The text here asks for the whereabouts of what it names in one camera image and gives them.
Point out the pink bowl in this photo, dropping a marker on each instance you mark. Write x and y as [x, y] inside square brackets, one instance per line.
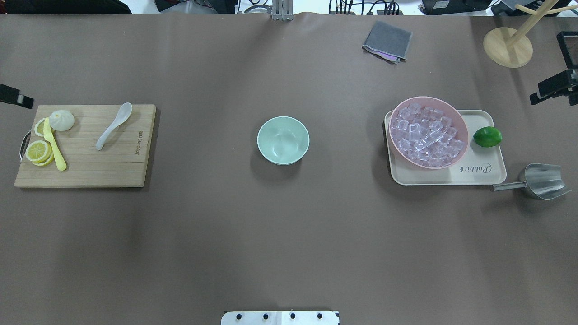
[428, 155]

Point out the white camera pillar base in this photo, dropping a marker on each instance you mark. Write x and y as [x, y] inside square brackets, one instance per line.
[322, 317]

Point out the white ceramic spoon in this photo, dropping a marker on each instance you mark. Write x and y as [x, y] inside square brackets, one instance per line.
[122, 116]

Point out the pile of ice cubes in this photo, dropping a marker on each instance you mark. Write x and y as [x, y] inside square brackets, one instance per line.
[426, 135]

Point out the aluminium frame post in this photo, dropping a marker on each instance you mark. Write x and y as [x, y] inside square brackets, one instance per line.
[282, 10]

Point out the lemon slices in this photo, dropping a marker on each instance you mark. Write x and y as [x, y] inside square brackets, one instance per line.
[39, 152]

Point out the mint green bowl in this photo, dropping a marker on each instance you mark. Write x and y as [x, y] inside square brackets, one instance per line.
[283, 140]

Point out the wooden mug tree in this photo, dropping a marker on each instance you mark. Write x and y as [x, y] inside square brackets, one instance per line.
[510, 47]

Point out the green lime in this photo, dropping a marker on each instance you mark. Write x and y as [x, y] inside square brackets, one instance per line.
[488, 137]

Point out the metal ice scoop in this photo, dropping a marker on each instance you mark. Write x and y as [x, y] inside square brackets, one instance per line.
[541, 181]

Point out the yellow plastic knife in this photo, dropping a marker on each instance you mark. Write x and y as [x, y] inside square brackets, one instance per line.
[49, 137]

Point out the wooden cutting board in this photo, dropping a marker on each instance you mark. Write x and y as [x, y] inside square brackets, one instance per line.
[122, 162]

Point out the grey folded cloth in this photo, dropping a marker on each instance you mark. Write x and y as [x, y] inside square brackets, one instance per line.
[388, 42]

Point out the cream plastic tray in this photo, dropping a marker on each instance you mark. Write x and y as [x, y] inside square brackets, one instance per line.
[447, 163]

